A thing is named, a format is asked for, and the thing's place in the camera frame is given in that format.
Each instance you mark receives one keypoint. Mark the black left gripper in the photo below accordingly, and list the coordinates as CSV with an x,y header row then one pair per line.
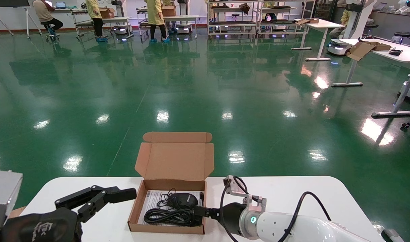
x,y
40,228

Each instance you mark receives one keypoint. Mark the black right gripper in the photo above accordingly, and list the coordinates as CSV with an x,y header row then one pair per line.
x,y
232,216

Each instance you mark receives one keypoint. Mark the brown cardboard storage box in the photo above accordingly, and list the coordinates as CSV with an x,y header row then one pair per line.
x,y
174,161

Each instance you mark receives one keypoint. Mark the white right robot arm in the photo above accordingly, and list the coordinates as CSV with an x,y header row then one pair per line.
x,y
309,230

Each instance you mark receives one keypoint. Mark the printed white paper manual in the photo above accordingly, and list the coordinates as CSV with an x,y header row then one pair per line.
x,y
151,201

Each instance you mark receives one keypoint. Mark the small wheeled stool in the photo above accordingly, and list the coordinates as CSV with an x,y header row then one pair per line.
x,y
52,36

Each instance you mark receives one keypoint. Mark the wheeled robot with black column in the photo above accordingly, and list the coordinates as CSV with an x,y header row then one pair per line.
x,y
121,29
184,29

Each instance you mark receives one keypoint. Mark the metal workbench rack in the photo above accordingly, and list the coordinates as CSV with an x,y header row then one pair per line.
x,y
82,24
141,23

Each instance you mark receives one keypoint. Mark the white table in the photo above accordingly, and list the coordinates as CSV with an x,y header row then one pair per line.
x,y
119,19
188,17
326,24

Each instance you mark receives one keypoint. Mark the grey rounded device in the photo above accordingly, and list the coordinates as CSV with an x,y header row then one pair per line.
x,y
391,236

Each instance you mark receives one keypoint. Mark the white metal shelf rack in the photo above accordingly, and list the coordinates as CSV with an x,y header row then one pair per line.
x,y
282,23
232,23

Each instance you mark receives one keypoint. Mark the seated person in brown jacket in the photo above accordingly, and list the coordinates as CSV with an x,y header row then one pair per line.
x,y
42,11

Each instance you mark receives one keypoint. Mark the open laptop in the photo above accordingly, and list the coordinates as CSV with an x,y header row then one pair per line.
x,y
381,6
60,5

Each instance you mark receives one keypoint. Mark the brown bag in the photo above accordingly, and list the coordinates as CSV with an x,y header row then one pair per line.
x,y
244,8

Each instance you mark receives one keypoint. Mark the black screen on white stand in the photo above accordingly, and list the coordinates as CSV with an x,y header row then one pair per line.
x,y
6,2

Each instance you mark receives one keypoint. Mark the flat cardboard piece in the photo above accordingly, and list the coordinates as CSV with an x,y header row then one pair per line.
x,y
305,21

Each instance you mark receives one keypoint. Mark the open brown carton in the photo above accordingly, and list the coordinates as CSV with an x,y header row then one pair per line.
x,y
359,50

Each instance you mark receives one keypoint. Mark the seated person in yellow coat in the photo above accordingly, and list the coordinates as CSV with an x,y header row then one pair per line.
x,y
345,17

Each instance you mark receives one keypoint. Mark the white wheeled robot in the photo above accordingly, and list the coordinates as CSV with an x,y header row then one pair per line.
x,y
354,20

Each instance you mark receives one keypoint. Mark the black round stool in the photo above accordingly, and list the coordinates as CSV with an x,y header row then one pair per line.
x,y
371,26
404,34

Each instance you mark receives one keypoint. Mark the white desk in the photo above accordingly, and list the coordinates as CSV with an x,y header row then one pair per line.
x,y
406,55

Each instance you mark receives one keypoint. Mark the grey counter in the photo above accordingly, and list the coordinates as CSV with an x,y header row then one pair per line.
x,y
393,22

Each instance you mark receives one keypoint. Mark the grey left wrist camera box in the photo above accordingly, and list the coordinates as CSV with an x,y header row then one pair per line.
x,y
3,198

